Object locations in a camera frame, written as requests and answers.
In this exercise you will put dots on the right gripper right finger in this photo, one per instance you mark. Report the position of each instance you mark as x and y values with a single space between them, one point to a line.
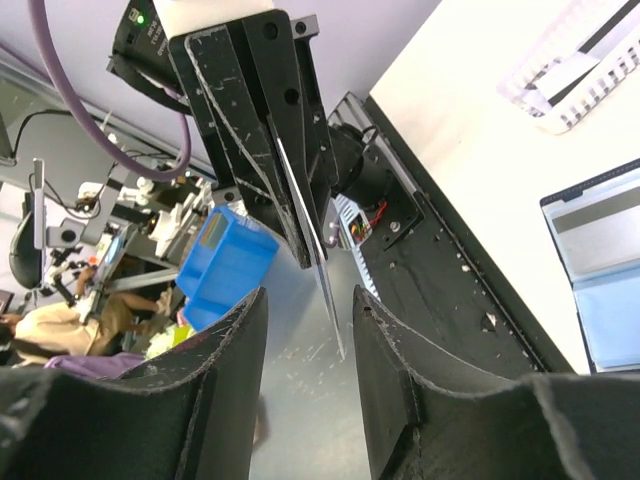
428 414

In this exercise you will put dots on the blue card holder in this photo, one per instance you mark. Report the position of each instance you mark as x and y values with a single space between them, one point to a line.
601 262

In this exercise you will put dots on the silver card black stripe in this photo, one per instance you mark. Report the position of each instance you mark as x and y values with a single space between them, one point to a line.
599 210

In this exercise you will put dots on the white plastic basket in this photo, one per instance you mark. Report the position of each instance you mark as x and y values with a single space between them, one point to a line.
586 52

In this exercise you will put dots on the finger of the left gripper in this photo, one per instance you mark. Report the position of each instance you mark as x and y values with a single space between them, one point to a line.
207 64
281 78

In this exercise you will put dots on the blue plastic bin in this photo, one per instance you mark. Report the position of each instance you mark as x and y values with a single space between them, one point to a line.
230 257

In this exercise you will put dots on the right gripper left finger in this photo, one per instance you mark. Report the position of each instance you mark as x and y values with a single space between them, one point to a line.
188 413

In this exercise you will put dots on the person in beige shirt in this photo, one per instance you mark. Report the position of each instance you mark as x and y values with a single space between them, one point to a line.
57 329

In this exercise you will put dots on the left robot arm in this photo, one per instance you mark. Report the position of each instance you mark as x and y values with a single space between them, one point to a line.
141 57

